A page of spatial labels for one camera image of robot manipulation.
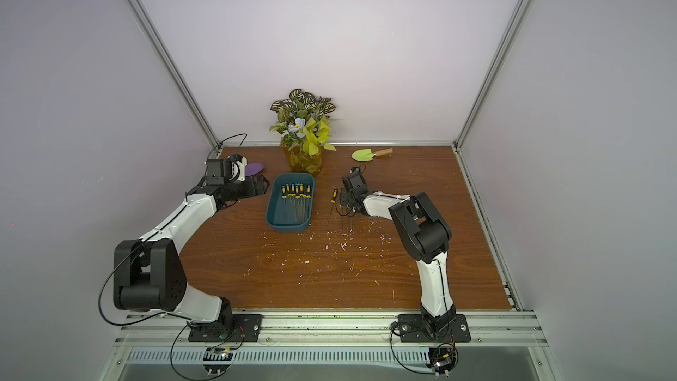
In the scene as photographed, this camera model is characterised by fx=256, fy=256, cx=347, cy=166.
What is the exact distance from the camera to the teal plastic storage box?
3.14ft

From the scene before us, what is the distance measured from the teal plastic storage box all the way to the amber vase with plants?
8cm

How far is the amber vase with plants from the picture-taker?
0.94 m
